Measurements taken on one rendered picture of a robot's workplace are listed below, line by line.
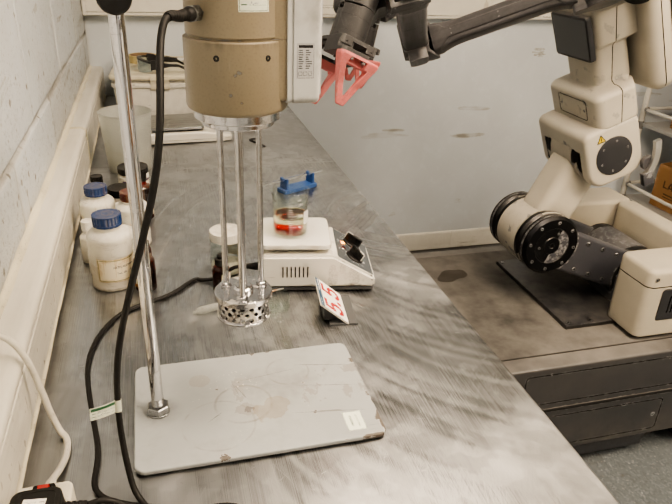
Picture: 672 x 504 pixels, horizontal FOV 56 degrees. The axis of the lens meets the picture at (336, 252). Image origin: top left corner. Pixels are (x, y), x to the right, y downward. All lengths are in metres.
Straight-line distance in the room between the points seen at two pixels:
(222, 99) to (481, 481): 0.51
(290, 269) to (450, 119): 1.87
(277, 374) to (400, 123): 1.99
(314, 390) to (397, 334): 0.20
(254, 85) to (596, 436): 1.55
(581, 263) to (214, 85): 1.44
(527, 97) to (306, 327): 2.16
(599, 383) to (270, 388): 1.13
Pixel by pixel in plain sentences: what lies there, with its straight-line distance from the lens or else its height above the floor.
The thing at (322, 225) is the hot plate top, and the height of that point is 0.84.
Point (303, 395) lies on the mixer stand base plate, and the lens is 0.86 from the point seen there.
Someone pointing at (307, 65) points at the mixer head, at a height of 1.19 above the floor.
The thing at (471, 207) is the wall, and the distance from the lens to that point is 3.05.
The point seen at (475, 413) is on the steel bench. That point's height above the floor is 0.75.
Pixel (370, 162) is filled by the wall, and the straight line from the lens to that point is 2.77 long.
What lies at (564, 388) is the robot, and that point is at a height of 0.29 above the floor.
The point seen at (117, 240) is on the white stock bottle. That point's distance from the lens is 1.10.
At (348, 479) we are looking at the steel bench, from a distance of 0.77.
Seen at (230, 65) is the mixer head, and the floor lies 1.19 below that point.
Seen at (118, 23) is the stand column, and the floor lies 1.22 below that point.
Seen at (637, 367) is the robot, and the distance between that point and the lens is 1.87.
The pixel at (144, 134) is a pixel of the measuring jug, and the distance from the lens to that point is 1.66.
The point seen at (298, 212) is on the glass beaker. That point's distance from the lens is 1.07.
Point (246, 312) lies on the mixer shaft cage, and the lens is 0.74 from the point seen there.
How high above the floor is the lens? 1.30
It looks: 26 degrees down
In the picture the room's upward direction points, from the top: 2 degrees clockwise
